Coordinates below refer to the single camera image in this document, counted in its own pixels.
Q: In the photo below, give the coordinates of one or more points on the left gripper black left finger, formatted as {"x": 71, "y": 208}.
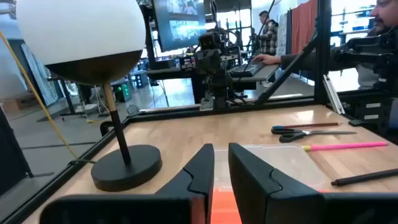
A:
{"x": 174, "y": 205}

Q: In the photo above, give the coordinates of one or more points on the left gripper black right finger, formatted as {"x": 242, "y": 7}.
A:
{"x": 264, "y": 199}

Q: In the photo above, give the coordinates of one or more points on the clear plastic supply box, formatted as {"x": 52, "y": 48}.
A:
{"x": 292, "y": 161}

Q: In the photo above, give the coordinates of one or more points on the brown pencil blue end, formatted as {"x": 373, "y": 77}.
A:
{"x": 311, "y": 125}

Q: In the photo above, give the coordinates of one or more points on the long pink pencil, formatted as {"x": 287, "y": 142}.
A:
{"x": 342, "y": 146}

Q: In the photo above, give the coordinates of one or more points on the black pen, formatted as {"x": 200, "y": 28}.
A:
{"x": 363, "y": 178}

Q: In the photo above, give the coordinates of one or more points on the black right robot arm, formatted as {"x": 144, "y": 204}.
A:
{"x": 217, "y": 87}

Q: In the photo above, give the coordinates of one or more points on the black computer keyboard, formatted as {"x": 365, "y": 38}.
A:
{"x": 245, "y": 69}

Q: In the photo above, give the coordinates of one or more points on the large display screen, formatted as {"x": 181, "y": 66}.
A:
{"x": 180, "y": 25}

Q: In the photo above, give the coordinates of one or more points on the person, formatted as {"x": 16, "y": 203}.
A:
{"x": 269, "y": 34}
{"x": 298, "y": 60}

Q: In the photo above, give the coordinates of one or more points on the orange-red curtain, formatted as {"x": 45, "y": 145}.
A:
{"x": 303, "y": 25}

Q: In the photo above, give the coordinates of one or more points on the device with green lights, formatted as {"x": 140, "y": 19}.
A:
{"x": 122, "y": 91}

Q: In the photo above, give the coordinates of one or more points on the silver aluminium profile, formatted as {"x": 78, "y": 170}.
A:
{"x": 334, "y": 93}

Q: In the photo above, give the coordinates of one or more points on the white globe table lamp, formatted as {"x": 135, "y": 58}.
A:
{"x": 81, "y": 31}

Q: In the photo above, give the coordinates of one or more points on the black device on stand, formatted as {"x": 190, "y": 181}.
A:
{"x": 373, "y": 53}

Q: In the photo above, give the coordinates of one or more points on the black curtain panel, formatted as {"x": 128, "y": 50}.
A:
{"x": 12, "y": 155}

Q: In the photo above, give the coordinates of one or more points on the black aluminium table frame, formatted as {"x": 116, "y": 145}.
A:
{"x": 174, "y": 113}

